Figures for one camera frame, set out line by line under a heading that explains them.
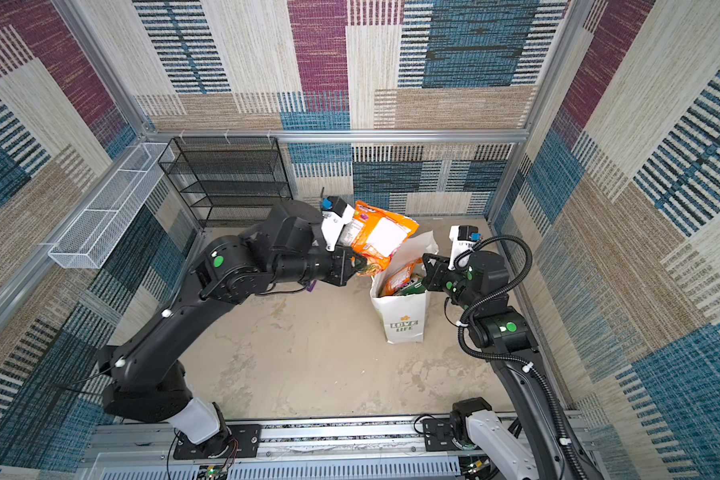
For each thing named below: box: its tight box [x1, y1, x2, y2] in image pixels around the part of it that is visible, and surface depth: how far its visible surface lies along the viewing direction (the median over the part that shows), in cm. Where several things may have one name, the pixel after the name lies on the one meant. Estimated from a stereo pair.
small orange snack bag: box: [380, 258, 423, 297], surface depth 87 cm
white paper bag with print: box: [370, 230, 439, 345], surface depth 77 cm
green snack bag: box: [400, 278, 427, 296], surface depth 88 cm
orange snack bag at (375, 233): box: [340, 200, 419, 275], surface depth 57 cm
